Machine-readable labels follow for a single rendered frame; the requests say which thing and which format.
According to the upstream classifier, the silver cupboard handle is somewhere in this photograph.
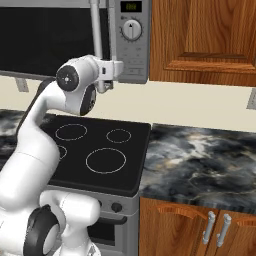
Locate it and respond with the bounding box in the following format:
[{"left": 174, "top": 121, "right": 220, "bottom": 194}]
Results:
[
  {"left": 202, "top": 210, "right": 217, "bottom": 246},
  {"left": 216, "top": 213, "right": 233, "bottom": 249}
]

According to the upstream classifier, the silver microwave oven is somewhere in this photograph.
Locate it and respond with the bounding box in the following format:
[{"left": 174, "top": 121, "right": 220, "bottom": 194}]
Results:
[{"left": 0, "top": 0, "right": 153, "bottom": 85}]

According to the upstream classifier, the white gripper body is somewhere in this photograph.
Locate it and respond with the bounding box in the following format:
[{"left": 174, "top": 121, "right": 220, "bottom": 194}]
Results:
[{"left": 106, "top": 59, "right": 125, "bottom": 82}]

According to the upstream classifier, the black oven door handle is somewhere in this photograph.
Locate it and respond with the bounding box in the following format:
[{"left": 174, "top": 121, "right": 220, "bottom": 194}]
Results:
[{"left": 98, "top": 215, "right": 128, "bottom": 226}]

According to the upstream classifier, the grey wall socket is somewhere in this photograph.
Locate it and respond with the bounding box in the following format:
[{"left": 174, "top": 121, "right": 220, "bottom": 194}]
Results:
[
  {"left": 246, "top": 87, "right": 256, "bottom": 111},
  {"left": 14, "top": 77, "right": 30, "bottom": 93}
]

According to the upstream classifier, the silver microwave dial knob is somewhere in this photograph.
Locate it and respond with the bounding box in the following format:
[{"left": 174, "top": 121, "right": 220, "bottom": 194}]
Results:
[{"left": 120, "top": 19, "right": 144, "bottom": 43}]

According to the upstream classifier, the wooden base cupboard door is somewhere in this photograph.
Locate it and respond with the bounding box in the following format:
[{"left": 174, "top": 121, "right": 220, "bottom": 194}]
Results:
[
  {"left": 138, "top": 196, "right": 220, "bottom": 256},
  {"left": 213, "top": 209, "right": 256, "bottom": 256}
]

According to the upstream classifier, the black glass microwave door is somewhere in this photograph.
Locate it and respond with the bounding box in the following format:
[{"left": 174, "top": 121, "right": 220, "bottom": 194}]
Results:
[{"left": 0, "top": 0, "right": 118, "bottom": 81}]

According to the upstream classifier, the black glass hob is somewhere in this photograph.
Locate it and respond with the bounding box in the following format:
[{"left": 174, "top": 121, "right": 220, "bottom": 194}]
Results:
[{"left": 39, "top": 114, "right": 153, "bottom": 198}]

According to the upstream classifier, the silver microwave door handle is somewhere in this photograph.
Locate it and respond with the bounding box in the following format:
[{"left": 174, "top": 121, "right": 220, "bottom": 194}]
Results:
[{"left": 88, "top": 0, "right": 105, "bottom": 94}]

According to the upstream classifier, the wooden wall cupboard door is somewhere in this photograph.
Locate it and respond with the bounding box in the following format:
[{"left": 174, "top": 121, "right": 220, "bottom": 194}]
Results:
[{"left": 148, "top": 0, "right": 256, "bottom": 88}]

